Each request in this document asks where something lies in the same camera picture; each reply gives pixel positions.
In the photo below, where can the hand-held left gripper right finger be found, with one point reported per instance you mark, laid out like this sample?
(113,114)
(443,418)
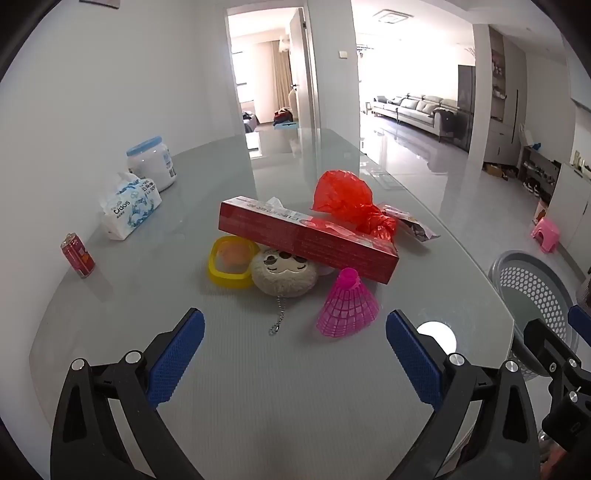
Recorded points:
(413,360)

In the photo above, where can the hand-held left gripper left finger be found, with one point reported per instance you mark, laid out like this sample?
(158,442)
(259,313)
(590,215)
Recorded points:
(178,360)

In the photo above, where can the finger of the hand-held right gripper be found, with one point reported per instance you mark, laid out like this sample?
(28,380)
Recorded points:
(581,323)
(538,339)

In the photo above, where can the grey perforated waste basket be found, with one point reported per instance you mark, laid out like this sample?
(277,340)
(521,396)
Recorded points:
(521,277)

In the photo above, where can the yellow plastic container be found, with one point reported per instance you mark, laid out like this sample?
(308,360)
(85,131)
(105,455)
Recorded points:
(213,263)

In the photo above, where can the printed snack wrapper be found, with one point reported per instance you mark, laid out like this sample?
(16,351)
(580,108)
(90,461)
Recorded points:
(415,226)

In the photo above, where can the red toothpaste box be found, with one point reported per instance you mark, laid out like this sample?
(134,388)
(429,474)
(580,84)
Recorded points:
(323,244)

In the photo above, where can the red plastic bag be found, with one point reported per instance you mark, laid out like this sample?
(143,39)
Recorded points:
(341,194)

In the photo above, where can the pink plastic shuttlecock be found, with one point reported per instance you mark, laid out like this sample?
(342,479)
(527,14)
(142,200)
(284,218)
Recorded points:
(346,309)

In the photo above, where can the pink plastic stool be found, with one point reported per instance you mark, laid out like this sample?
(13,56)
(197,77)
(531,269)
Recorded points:
(545,230)

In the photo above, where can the red drink can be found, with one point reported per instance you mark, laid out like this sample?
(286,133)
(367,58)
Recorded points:
(78,256)

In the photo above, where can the shoe rack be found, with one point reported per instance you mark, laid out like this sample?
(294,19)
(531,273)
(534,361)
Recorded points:
(538,173)

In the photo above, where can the white blue tissue pack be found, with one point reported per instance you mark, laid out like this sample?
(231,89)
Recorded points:
(131,210)

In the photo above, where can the cardboard box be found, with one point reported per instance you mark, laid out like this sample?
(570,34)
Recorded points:
(494,170)

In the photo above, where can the white jar with blue lid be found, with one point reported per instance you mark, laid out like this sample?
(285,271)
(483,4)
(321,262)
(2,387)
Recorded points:
(154,168)

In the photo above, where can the dark grey refrigerator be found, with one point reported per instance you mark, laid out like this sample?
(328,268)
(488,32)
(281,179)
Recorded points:
(466,106)

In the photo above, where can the grey sofa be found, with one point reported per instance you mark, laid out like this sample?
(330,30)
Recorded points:
(415,108)

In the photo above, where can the pile of clothes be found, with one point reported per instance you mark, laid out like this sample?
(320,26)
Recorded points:
(282,117)

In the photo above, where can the open shelf unit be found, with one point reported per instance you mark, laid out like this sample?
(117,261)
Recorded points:
(501,69)

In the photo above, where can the beige curtain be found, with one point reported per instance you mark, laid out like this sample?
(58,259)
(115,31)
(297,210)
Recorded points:
(280,78)

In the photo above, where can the white room door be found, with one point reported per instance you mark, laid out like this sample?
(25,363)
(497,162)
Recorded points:
(304,69)

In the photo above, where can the ceiling air vent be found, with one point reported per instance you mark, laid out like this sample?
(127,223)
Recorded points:
(392,17)

